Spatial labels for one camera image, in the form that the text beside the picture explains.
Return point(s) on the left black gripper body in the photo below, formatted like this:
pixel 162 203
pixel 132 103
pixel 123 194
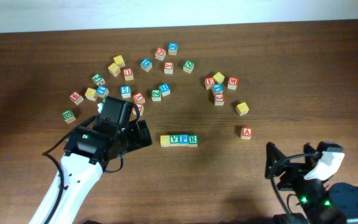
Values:
pixel 140 134

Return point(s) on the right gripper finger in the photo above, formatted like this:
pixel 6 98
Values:
pixel 312 154
pixel 275 166

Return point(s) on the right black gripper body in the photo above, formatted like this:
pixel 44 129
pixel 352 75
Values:
pixel 289 172

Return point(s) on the yellow C block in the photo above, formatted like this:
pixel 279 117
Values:
pixel 165 140

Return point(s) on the green V block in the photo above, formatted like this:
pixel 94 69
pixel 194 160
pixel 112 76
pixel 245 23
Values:
pixel 174 140

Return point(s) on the blue P block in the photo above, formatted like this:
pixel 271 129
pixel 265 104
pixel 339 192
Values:
pixel 183 139

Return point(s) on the green R block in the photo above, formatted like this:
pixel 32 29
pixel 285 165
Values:
pixel 192 140

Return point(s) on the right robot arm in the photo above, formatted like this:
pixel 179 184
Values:
pixel 299 184

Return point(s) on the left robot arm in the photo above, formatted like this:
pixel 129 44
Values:
pixel 89 147

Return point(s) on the blue 5 block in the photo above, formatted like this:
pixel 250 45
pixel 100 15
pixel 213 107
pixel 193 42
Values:
pixel 125 91

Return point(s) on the blue block left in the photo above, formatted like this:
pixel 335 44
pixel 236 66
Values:
pixel 102 92

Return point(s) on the red Y block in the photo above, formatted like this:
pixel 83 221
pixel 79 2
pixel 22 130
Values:
pixel 139 98

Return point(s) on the red A block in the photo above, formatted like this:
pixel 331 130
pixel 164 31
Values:
pixel 246 133

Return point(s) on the green J block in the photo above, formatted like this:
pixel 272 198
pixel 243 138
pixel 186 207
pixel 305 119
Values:
pixel 98 80

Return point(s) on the red 6 block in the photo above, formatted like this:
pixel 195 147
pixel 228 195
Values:
pixel 76 98

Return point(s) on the red U block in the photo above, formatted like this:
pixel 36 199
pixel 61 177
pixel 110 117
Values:
pixel 128 74

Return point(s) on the green Z block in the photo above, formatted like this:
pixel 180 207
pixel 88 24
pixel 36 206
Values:
pixel 156 95

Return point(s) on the green B block outer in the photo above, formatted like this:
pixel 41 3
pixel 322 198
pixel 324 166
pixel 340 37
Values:
pixel 68 116

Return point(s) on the yellow block upper left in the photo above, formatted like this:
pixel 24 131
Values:
pixel 119 61

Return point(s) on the yellow S block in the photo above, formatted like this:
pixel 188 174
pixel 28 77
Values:
pixel 242 108

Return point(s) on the blue H block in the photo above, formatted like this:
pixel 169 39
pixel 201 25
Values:
pixel 165 89

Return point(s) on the blue D block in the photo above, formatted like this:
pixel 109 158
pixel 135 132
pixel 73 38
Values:
pixel 146 64

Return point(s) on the red C block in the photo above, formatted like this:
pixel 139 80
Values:
pixel 160 53

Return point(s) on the red 3 block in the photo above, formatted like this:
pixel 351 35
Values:
pixel 219 99

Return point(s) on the red M block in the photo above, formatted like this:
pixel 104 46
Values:
pixel 232 83

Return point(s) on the blue I block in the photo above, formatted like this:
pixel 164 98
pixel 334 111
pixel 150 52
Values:
pixel 217 89

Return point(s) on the green N block upper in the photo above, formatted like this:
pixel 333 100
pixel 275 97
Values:
pixel 188 66

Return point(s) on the blue X block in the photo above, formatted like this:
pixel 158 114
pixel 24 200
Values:
pixel 172 48

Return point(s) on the yellow block near E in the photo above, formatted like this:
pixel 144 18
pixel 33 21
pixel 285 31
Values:
pixel 219 77

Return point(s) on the red E block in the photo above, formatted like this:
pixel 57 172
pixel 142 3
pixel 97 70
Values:
pixel 209 82

